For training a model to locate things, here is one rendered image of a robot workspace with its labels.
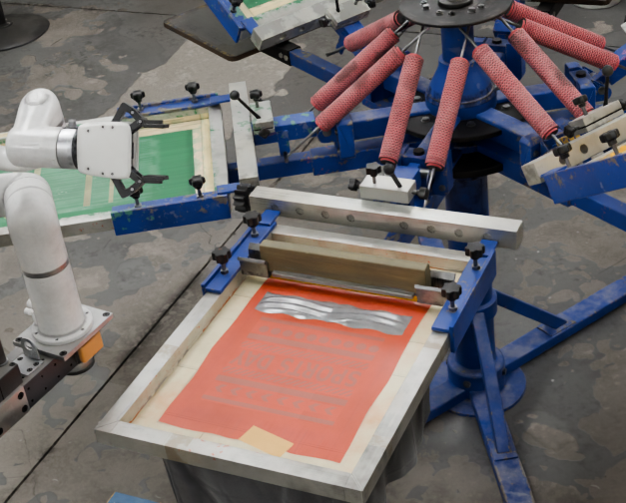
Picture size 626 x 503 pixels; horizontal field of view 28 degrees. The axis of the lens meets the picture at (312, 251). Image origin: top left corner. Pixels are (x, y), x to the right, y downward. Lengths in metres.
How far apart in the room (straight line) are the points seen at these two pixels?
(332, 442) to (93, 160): 0.72
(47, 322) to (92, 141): 0.46
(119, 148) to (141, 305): 2.43
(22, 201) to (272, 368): 0.64
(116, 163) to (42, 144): 0.14
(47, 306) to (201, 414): 0.38
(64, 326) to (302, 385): 0.50
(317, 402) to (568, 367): 1.68
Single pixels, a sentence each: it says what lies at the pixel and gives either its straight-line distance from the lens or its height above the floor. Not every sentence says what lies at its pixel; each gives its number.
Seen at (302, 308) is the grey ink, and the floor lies 0.96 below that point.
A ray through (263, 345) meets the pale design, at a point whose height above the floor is 0.96.
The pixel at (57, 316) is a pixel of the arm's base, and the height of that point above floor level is 1.20.
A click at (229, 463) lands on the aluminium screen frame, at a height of 0.98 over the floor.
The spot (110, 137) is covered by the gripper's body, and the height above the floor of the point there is 1.61.
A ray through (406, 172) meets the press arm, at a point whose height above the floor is 1.04.
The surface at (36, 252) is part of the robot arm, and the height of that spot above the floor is 1.35.
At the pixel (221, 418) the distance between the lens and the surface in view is 2.57.
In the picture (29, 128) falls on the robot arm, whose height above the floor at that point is 1.62.
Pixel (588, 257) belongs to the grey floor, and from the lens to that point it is 4.62.
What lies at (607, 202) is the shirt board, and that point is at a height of 0.92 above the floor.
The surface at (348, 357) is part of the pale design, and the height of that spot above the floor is 0.96.
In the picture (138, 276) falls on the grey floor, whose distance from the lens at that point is 4.80.
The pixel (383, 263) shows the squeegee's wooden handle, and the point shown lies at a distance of 2.76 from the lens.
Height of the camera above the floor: 2.61
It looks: 33 degrees down
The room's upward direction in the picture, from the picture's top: 8 degrees counter-clockwise
